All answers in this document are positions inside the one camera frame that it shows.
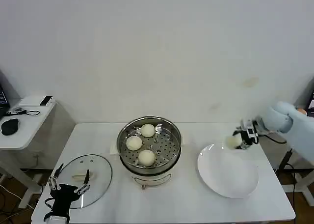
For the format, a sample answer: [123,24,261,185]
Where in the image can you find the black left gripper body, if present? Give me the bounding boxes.
[50,183,83,217]

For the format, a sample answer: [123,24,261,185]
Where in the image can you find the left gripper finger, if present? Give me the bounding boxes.
[48,163,65,191]
[74,169,92,194]

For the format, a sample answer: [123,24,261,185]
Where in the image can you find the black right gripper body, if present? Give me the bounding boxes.
[241,132,259,150]

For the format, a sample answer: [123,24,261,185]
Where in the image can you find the white steamed bun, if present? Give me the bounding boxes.
[225,135,243,150]
[126,136,143,151]
[138,149,157,166]
[140,123,156,138]

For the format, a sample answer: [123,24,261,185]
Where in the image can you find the glass pot lid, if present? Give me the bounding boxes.
[54,154,113,209]

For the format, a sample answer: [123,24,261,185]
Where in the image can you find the white round plate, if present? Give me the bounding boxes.
[197,142,260,199]

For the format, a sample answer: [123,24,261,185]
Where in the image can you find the white desk with rounded corner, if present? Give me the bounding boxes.
[0,94,57,210]

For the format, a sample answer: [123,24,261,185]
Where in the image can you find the white steamer base pot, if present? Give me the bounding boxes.
[119,147,182,191]

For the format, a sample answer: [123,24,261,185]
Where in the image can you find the black computer mouse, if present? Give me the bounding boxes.
[0,118,19,136]

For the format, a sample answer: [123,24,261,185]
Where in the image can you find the steel perforated steamer basket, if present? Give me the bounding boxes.
[116,115,183,169]

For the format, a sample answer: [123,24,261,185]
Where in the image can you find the dark laptop with lit screen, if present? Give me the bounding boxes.
[0,83,11,119]
[306,90,314,117]

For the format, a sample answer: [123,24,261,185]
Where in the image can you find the small black and white device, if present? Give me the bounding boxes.
[40,95,53,107]

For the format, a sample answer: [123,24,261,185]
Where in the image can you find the small white table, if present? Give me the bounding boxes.
[31,122,296,224]

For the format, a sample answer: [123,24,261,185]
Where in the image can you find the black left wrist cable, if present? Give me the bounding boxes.
[44,197,55,211]

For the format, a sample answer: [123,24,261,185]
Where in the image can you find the black power cable with adapter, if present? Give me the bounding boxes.
[274,147,299,193]

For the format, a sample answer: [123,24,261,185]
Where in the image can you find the thin white floor cable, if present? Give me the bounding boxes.
[0,184,35,211]

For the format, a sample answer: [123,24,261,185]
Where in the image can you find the black looped cable with dongle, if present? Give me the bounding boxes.
[5,107,41,117]

